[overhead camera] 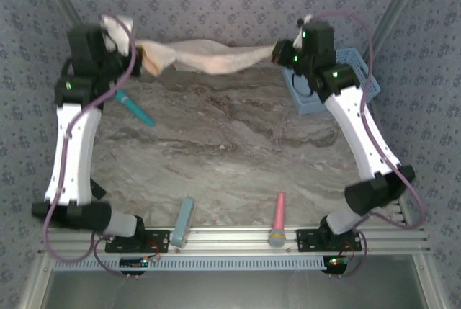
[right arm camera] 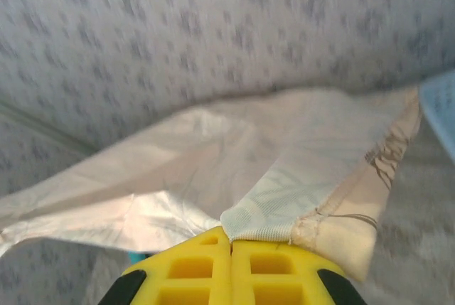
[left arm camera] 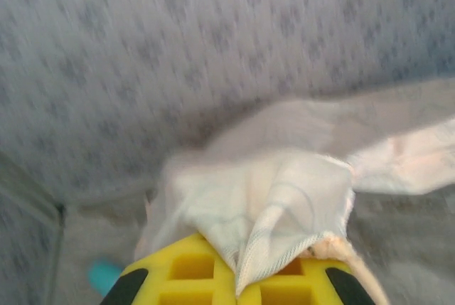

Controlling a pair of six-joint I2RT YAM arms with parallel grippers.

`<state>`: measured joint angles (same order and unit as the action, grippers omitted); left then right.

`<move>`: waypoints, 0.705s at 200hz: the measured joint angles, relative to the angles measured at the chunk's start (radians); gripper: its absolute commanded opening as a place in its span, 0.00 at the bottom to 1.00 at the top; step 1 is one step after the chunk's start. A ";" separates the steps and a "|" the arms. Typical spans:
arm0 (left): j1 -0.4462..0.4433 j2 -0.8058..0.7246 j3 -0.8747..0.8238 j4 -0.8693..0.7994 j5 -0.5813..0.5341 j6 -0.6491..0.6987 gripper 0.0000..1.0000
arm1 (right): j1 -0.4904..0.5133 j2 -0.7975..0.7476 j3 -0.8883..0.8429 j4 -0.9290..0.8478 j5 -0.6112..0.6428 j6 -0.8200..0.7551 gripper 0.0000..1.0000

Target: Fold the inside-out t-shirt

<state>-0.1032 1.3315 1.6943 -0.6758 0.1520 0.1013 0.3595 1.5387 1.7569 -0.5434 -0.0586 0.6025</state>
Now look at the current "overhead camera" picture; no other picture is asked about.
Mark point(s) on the teal toy microphone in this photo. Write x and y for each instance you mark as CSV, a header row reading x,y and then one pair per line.
x,y
135,109

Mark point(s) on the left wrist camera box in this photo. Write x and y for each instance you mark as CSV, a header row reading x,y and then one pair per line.
x,y
120,31

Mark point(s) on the circuit board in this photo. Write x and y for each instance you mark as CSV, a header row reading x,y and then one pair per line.
x,y
335,263
133,263

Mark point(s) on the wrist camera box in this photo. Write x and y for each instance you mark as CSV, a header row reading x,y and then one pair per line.
x,y
299,35
120,31

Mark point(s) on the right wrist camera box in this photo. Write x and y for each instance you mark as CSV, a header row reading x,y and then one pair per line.
x,y
299,35

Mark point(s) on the pink toy microphone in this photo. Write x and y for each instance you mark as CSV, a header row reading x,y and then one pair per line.
x,y
279,215

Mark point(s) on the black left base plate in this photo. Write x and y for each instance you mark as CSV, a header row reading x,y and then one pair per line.
x,y
158,240

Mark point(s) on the light blue brush block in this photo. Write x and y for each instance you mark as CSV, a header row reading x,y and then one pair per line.
x,y
183,220

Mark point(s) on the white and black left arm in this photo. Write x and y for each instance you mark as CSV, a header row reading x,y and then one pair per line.
x,y
75,157

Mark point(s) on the peach printed t-shirt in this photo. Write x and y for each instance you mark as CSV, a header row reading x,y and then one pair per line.
x,y
216,58

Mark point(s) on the grey metal front panel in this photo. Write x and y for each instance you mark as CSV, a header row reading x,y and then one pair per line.
x,y
230,291

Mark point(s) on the light blue perforated basket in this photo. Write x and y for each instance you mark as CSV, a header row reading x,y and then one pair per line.
x,y
360,67

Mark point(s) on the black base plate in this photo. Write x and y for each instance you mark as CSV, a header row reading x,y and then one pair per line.
x,y
308,240
158,240

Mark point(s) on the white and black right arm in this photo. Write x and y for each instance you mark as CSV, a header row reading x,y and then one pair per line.
x,y
360,136

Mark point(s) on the aluminium mounting rail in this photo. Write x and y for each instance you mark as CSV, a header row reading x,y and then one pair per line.
x,y
234,238

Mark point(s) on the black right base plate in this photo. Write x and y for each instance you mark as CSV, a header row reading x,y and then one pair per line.
x,y
308,240

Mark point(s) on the left circuit board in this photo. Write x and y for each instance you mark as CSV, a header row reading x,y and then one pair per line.
x,y
133,263

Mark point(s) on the right circuit board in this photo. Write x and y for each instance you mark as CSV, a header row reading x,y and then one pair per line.
x,y
335,263

